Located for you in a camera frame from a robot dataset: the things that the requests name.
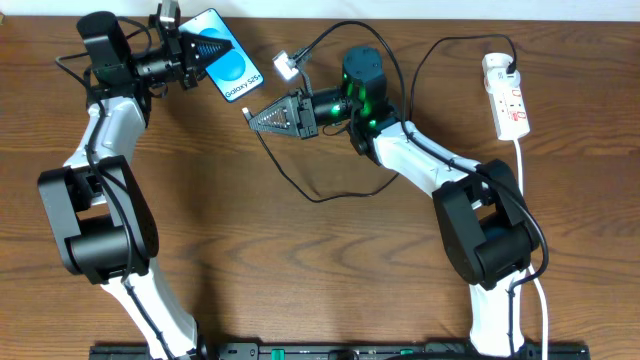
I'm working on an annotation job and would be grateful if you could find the blue Samsung smartphone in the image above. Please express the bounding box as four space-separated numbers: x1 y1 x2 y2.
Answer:
179 8 264 103

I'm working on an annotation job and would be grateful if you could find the black charging cable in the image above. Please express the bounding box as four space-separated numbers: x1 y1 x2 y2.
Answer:
241 33 519 204

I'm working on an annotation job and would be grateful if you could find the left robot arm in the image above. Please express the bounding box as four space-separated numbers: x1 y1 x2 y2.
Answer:
37 1 233 359

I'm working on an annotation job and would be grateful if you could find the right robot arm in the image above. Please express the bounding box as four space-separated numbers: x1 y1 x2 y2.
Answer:
243 46 549 359

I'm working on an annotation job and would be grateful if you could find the white charger plug adapter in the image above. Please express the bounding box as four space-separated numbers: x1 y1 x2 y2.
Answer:
482 52 520 83

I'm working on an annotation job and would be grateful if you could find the white power strip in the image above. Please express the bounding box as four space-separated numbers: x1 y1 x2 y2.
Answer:
484 68 530 141

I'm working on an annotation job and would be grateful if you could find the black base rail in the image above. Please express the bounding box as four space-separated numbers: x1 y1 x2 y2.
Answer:
88 340 591 360

